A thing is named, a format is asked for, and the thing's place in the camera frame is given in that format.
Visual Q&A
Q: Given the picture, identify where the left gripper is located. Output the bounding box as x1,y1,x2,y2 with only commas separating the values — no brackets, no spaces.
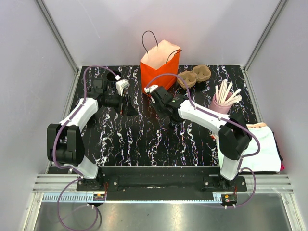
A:
103,89,138,116

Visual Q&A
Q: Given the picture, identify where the stack of black cups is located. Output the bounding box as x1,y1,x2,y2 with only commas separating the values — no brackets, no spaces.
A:
106,70,121,88

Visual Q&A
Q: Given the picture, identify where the orange paper bag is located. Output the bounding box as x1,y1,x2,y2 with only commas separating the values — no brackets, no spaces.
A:
140,39,181,93

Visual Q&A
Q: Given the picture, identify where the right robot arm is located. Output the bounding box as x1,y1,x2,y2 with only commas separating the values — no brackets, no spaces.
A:
145,85,252,191

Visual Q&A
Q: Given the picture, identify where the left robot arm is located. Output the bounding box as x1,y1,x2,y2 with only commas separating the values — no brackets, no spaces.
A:
47,76,138,191

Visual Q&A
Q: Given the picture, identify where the stack of pulp carriers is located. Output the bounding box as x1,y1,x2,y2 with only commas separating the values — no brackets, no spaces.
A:
177,65,211,89

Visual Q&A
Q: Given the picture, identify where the pink straw holder cup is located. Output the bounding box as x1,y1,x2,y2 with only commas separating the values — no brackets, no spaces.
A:
209,94,232,114

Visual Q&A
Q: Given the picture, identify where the white folded cloth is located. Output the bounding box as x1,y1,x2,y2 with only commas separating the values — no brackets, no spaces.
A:
213,122,286,173

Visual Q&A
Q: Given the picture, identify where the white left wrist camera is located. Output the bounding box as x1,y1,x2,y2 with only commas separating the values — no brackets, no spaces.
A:
115,75,129,96

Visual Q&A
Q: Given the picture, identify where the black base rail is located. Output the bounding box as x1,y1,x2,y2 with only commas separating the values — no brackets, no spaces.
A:
77,166,247,203

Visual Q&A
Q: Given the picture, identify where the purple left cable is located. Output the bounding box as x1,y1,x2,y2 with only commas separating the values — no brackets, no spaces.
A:
53,65,121,231

